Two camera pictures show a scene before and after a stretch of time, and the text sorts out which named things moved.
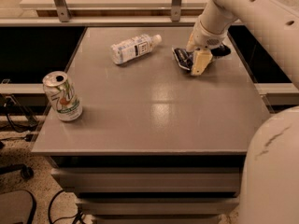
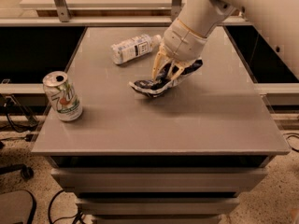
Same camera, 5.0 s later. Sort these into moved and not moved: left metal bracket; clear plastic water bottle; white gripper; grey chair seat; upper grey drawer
Moved: white gripper
Not moved: grey chair seat; left metal bracket; upper grey drawer; clear plastic water bottle
